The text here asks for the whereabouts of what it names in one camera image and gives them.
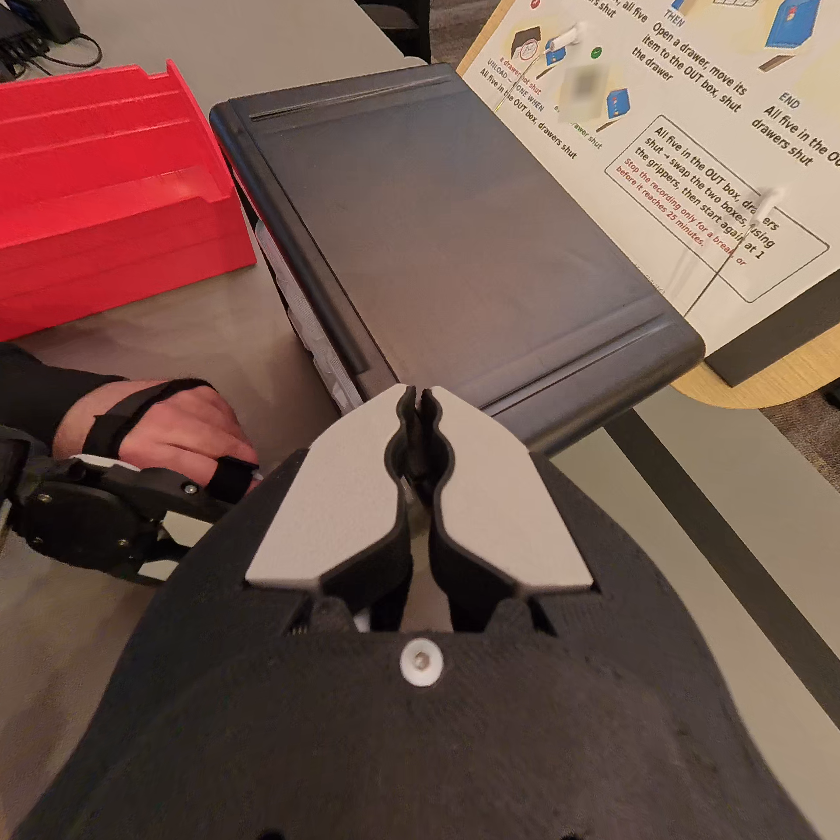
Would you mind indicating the black drawer cabinet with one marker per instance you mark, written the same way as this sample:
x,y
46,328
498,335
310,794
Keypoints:
x,y
453,229

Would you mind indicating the person's left hand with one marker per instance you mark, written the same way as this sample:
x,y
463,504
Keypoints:
x,y
170,426

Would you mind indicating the instruction sheet on board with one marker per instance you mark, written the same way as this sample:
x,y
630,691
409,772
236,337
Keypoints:
x,y
774,394

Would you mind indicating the white poster peg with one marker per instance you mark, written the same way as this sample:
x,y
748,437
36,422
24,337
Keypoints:
x,y
569,36
769,203

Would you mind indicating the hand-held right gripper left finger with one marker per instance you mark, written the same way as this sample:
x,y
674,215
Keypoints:
x,y
328,505

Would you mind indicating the black board stand base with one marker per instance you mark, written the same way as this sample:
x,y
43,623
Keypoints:
x,y
774,334

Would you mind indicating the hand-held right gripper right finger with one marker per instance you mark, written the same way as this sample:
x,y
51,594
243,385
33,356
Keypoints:
x,y
505,512

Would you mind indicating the black electronic device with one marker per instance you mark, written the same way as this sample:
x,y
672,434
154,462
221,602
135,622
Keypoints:
x,y
33,19

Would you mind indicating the printed instruction poster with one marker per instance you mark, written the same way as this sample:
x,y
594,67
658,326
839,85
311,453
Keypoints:
x,y
689,98

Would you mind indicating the dark chair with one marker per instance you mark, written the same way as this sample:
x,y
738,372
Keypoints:
x,y
407,26

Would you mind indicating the red plastic bin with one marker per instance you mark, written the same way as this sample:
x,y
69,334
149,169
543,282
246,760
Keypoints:
x,y
98,216

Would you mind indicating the person's left forearm black sleeve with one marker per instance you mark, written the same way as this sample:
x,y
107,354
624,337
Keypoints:
x,y
39,394

